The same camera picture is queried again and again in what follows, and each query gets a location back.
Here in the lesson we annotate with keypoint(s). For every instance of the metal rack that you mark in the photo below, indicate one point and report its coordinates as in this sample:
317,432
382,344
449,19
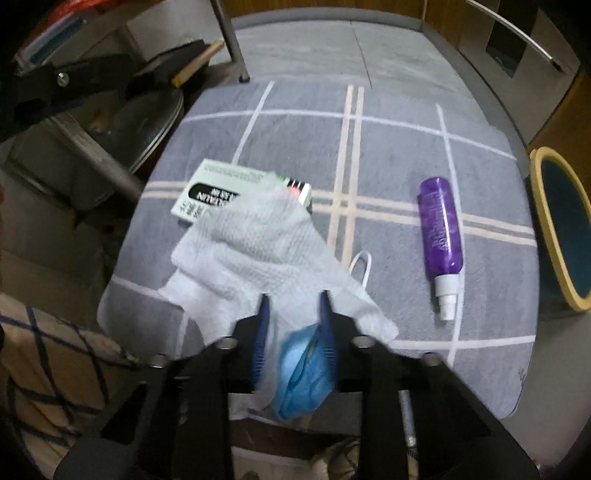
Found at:
228,37

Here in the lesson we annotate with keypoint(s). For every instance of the dark bin with yellow rim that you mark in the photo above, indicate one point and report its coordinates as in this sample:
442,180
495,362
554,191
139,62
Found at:
565,221

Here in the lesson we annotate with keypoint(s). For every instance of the grey plaid blanket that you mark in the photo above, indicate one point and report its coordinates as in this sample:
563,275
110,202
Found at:
392,152

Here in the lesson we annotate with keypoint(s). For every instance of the grey fabric bed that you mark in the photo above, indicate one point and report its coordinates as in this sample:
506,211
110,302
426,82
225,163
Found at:
323,50

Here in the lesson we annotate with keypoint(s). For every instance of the beige slipper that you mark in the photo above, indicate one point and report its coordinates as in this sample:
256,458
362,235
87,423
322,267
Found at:
334,459

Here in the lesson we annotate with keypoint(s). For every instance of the blue face mask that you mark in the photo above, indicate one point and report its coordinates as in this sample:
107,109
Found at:
300,369

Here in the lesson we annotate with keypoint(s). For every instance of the white wet wipe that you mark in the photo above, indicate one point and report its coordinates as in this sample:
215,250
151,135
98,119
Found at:
268,249

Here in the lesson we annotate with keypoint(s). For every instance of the beige plaid cloth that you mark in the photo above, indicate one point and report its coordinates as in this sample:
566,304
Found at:
55,360

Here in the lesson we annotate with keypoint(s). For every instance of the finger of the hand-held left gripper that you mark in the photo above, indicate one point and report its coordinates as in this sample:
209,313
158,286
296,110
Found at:
92,74

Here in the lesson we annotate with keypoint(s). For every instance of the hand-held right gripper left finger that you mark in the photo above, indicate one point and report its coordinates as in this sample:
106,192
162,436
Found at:
261,332

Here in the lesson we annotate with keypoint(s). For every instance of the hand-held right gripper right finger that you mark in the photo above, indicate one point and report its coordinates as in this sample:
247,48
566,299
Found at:
328,341

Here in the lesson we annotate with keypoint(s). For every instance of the white box with black label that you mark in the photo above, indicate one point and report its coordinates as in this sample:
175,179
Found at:
217,177

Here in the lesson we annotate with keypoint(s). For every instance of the purple spray bottle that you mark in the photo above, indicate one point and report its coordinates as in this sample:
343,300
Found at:
438,226

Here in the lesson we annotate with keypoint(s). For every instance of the round pot lid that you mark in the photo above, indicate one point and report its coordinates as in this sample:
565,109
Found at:
138,124

